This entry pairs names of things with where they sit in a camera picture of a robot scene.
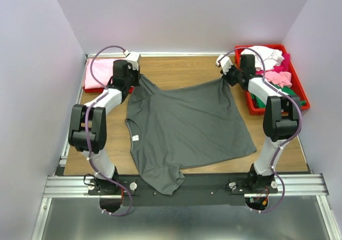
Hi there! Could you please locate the white t shirt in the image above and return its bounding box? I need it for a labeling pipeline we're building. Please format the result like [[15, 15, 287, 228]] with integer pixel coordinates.
[[240, 45, 284, 72]]

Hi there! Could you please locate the red plastic bin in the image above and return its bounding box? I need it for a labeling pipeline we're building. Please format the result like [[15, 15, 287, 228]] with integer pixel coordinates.
[[235, 44, 310, 115]]

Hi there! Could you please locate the green t shirt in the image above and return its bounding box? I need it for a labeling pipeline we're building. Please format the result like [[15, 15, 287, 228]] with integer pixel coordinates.
[[251, 85, 307, 109]]

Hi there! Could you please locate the magenta t shirt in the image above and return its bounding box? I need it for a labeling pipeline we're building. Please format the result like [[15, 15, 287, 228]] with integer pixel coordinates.
[[273, 53, 290, 73]]

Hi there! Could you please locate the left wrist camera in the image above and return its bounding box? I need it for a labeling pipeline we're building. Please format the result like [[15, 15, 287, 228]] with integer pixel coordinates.
[[123, 50, 141, 71]]

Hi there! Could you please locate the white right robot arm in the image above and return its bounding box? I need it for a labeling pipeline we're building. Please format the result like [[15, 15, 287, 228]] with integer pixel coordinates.
[[216, 55, 302, 193]]

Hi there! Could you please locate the grey t shirt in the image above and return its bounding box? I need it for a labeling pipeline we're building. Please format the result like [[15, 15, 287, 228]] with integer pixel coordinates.
[[126, 76, 257, 195]]

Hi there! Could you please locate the folded red t shirt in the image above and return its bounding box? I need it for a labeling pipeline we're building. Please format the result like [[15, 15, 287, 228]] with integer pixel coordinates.
[[83, 87, 134, 94]]

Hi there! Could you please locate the light pink t shirt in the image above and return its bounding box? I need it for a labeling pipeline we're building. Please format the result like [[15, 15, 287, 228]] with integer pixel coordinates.
[[265, 71, 292, 88]]

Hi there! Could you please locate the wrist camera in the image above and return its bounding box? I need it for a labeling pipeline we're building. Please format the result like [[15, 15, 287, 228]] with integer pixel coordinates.
[[123, 50, 141, 71], [215, 55, 236, 75]]

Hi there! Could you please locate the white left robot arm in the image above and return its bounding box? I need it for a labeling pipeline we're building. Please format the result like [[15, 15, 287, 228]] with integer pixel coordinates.
[[68, 56, 140, 195]]

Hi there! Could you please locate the folded pink t shirt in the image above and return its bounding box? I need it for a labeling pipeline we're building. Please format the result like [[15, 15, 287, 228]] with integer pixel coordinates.
[[83, 58, 115, 90]]

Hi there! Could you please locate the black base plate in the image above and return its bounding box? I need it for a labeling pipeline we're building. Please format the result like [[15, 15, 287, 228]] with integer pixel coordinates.
[[83, 173, 280, 211]]

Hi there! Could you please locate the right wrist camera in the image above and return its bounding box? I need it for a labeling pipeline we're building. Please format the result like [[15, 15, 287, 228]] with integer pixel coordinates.
[[215, 55, 236, 75]]

